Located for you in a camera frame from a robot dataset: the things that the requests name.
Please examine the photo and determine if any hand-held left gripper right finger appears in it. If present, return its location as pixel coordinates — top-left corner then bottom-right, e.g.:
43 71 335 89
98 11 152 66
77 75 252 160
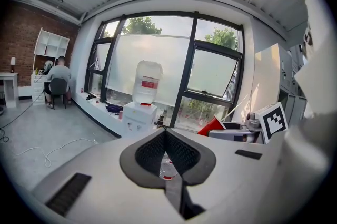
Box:
165 128 288 224

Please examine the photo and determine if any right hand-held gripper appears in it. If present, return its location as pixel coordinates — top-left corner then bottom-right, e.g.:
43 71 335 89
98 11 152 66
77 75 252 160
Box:
207 102 288 144

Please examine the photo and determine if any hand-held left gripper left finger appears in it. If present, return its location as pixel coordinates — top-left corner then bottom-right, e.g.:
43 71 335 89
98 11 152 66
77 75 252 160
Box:
31 128 185 224

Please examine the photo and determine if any red plastic cup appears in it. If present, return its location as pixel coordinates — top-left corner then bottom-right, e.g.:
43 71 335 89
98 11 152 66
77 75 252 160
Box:
197 116 227 137

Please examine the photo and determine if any clear bottle red label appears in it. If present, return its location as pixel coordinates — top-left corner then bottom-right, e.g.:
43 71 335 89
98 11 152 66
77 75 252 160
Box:
159 153 179 181

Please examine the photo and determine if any white plastic bag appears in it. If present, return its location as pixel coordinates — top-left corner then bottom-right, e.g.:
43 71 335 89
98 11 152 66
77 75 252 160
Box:
122 101 158 138

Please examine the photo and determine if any black framed window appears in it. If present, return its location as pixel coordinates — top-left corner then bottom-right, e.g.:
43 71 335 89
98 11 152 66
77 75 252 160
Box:
84 11 245 137

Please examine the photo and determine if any purple bag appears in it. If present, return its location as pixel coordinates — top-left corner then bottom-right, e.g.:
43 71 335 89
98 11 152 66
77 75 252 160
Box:
105 104 124 114

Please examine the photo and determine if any person's white shirt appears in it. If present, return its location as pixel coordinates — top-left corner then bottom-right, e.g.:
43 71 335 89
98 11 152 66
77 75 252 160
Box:
283 0 337 221

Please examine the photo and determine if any dark grey chair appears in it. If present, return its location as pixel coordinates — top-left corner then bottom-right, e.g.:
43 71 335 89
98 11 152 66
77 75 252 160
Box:
49 77 68 110

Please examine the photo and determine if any white side table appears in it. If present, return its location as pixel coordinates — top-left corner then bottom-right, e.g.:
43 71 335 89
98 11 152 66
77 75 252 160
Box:
0 72 19 109

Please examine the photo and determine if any white shelf desk unit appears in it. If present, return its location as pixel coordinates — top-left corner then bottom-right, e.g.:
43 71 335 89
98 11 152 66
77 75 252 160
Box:
31 27 71 105

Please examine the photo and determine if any white floor cable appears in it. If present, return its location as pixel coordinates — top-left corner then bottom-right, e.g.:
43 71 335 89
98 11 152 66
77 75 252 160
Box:
16 138 98 168

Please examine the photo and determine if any black floor cable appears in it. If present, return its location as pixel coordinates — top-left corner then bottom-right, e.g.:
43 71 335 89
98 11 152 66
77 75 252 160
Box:
0 91 45 143

